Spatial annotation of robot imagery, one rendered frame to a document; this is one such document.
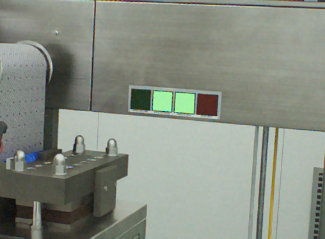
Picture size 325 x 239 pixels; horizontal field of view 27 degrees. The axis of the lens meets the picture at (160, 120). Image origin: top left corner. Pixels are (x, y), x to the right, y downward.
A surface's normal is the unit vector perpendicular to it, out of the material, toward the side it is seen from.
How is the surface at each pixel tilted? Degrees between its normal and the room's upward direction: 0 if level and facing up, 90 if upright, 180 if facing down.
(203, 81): 90
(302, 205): 90
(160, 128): 90
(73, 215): 90
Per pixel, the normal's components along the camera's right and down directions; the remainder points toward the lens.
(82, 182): 0.95, 0.08
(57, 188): -0.30, 0.08
